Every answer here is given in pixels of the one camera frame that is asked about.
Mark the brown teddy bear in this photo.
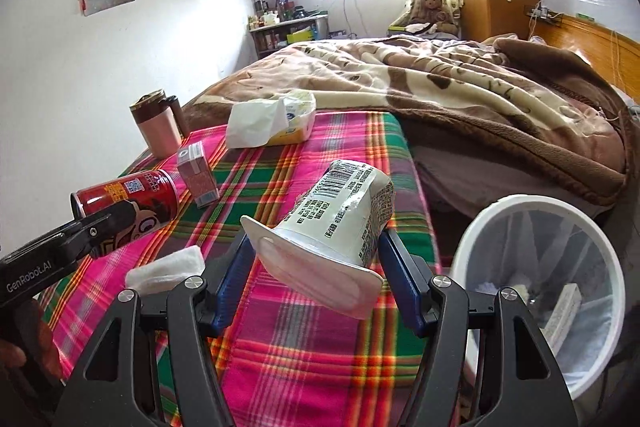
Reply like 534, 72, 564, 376
412, 0, 461, 35

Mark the wooden headboard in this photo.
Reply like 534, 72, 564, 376
542, 14, 640, 102

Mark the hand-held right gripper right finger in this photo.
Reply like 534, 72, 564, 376
377, 231, 581, 427

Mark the cluttered shelf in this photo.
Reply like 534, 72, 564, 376
249, 0, 331, 60

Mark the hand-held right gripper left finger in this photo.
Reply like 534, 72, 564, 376
65, 232, 256, 427

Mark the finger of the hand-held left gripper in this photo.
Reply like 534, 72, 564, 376
47, 201, 132, 260

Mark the grey bed sheet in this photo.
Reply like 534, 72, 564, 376
412, 144, 501, 218

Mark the white trash bin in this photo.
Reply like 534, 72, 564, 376
450, 194, 627, 400

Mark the yellow tissue pack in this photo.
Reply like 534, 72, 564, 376
226, 89, 317, 148

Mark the red drink can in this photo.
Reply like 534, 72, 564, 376
70, 169, 179, 258

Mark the plaid blanket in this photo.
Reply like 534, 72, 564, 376
40, 109, 463, 427

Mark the pink cup with brown lid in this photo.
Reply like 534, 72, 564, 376
129, 89, 183, 159

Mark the white folded tissue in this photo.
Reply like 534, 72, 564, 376
125, 246, 206, 297

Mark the small pink carton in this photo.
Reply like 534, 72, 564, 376
176, 141, 221, 209

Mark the person's left hand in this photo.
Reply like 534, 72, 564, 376
25, 298, 63, 380

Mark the brown patterned blanket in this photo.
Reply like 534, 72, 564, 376
182, 34, 640, 208

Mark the power strip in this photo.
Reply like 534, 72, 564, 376
525, 4, 563, 25

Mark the clear bin liner bag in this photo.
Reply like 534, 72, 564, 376
467, 207, 616, 383

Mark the white yogurt cup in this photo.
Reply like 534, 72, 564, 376
240, 159, 395, 320

